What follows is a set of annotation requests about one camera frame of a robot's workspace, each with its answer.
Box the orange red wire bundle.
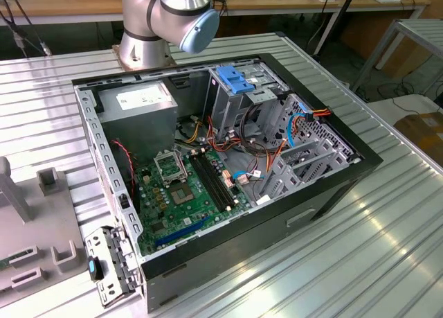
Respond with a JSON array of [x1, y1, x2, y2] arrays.
[[206, 115, 243, 153]]

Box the blue drive bay latch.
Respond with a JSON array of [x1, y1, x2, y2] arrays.
[[215, 65, 255, 94]]

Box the black PC case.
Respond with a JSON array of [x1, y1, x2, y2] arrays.
[[71, 53, 383, 314]]

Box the yellow black wire bundle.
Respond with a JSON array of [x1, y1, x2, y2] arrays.
[[176, 115, 208, 145]]

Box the black dangling cable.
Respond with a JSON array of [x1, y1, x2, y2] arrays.
[[6, 0, 53, 56], [0, 0, 26, 49]]

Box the black RAM slot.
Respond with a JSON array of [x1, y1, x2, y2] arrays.
[[197, 151, 236, 208], [188, 153, 226, 211]]

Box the green motherboard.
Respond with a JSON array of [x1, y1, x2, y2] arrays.
[[133, 148, 257, 257]]

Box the long blue SATA wire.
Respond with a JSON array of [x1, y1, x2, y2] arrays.
[[285, 102, 314, 148]]

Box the orange yellow power wire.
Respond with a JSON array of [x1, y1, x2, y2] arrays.
[[309, 105, 334, 121]]

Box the black blue bracket latch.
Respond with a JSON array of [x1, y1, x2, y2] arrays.
[[87, 256, 103, 281]]

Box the grey parts rack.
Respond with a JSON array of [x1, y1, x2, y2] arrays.
[[0, 154, 87, 294]]

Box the large brown cardboard box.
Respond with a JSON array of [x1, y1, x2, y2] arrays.
[[341, 6, 443, 78]]

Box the CPU socket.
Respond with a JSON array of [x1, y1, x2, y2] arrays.
[[168, 182, 195, 206]]

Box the metal frame table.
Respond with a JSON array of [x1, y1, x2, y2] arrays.
[[352, 18, 443, 98]]

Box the grey perforated disk bay cage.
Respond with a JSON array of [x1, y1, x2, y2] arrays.
[[255, 92, 363, 208]]

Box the wooden desk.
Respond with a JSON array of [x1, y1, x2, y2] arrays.
[[0, 0, 432, 26]]

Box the short blue SATA wire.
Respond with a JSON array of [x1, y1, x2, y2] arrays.
[[230, 171, 251, 186]]

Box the grey expansion bracket plate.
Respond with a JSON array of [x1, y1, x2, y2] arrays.
[[84, 224, 145, 308]]

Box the grey Dell power supply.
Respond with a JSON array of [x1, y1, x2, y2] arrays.
[[96, 80, 179, 160]]

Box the dark brown wire bundle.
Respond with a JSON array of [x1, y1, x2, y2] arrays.
[[240, 103, 288, 159]]

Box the metal socket cover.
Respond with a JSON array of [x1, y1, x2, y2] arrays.
[[153, 150, 190, 186]]

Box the blue expansion slot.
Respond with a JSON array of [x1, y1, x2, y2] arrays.
[[154, 215, 210, 248]]

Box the grey optical drive cage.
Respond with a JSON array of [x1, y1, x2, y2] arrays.
[[206, 62, 290, 143]]

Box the red black fan wire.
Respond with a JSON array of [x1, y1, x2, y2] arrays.
[[110, 139, 138, 201]]

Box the black case fan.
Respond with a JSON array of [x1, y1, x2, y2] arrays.
[[110, 137, 141, 213]]

